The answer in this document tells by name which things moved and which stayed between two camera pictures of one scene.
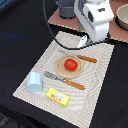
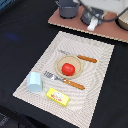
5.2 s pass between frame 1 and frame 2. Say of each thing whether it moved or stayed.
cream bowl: stayed
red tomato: moved
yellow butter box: stayed
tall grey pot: stayed
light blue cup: stayed
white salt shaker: moved
